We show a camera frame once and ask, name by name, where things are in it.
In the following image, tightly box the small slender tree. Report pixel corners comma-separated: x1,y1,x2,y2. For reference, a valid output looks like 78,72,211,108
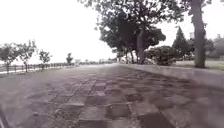
0,42,18,74
38,49,53,70
16,39,38,73
65,52,75,67

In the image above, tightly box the pale concrete kerb strip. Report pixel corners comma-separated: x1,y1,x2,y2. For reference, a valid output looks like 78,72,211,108
120,63,224,90

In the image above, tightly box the row of large dark trees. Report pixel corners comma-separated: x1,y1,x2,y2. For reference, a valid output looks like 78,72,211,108
78,0,174,65

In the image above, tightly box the large tree with thick trunk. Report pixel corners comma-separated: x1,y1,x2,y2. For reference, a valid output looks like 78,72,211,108
173,0,216,69

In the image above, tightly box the low fence with posts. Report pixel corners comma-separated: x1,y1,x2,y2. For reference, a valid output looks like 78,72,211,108
0,62,78,75

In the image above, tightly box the distant row of trees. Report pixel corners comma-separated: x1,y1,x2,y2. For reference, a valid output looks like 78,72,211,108
77,58,118,65

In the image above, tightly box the checkered brick paved path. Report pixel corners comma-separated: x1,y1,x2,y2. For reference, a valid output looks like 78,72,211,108
0,63,224,128

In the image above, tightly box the grass strip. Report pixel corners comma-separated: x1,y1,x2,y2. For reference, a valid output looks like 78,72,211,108
174,59,224,72

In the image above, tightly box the round dark bush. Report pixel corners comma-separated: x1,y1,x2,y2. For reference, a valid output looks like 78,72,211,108
145,45,178,66

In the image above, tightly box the dark conifer tree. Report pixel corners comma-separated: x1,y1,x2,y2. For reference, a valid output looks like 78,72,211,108
172,25,192,62

